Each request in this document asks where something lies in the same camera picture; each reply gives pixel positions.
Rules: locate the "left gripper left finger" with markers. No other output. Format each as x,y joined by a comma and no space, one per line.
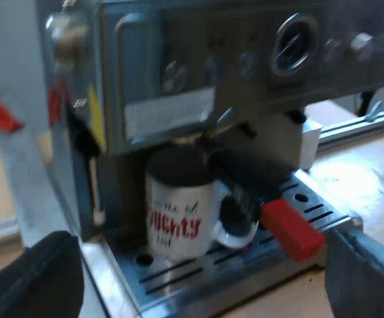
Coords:
36,281

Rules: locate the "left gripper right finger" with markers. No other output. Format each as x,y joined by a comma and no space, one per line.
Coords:
367,281

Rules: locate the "white mug with red print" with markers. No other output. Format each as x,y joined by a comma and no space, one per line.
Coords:
171,205

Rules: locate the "steel espresso machine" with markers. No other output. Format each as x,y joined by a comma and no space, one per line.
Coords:
244,33

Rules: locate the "metal block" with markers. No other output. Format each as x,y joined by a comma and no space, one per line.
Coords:
311,142

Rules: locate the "grey metal bracket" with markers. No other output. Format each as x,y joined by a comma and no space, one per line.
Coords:
374,112

